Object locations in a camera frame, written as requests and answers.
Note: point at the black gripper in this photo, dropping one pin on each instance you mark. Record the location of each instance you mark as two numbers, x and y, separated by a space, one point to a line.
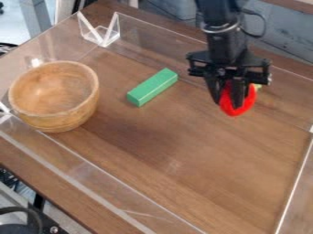
226 60

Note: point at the red fruit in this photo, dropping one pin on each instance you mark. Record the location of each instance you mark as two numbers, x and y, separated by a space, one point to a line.
226 105

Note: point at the wooden bowl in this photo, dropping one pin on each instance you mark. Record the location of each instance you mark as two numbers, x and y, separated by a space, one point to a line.
55 96

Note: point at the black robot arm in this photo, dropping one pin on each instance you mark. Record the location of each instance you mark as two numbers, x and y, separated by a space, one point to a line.
223 15

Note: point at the green rectangular block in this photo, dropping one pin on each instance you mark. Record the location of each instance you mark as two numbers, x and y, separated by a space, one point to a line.
151 87

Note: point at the black table clamp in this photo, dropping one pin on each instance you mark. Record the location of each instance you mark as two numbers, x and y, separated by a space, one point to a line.
51 226

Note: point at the clear acrylic corner bracket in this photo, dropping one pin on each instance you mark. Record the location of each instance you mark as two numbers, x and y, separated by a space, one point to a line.
102 36

